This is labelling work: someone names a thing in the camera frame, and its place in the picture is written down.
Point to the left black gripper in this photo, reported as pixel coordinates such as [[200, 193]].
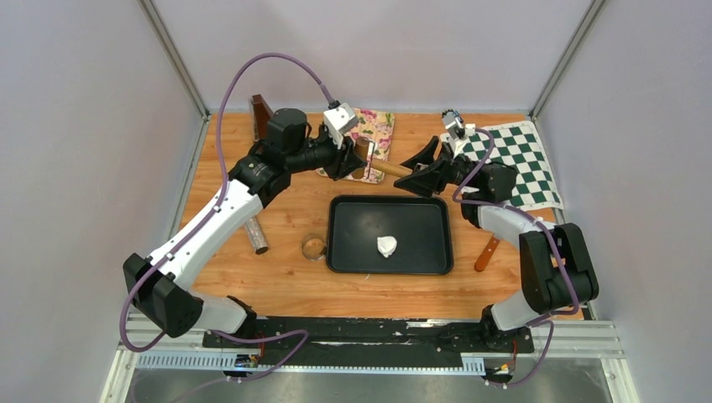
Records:
[[343, 161]]

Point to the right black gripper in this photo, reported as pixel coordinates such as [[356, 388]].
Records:
[[431, 180]]

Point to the wooden pastry roller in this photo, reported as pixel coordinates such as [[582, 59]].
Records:
[[378, 161]]

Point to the black baking tray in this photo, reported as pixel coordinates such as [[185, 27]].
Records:
[[420, 225]]

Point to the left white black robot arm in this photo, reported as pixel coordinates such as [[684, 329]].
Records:
[[160, 283]]

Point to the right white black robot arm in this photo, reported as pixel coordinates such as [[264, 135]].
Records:
[[557, 273]]

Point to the green white chess mat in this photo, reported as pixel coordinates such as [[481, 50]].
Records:
[[519, 145]]

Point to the brown wooden metronome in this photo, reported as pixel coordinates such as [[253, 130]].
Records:
[[261, 114]]

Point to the silver glitter tube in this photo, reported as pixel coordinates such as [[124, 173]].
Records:
[[256, 236]]

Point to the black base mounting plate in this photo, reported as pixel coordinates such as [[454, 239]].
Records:
[[380, 342]]

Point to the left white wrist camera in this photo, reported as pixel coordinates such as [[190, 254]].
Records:
[[339, 120]]

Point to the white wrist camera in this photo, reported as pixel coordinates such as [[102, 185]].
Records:
[[457, 131], [339, 120]]

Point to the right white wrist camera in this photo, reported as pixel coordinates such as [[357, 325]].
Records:
[[457, 131]]

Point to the wooden handled metal scraper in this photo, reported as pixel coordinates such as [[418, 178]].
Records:
[[485, 256]]

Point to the aluminium frame rail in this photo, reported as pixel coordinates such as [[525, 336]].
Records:
[[564, 342]]

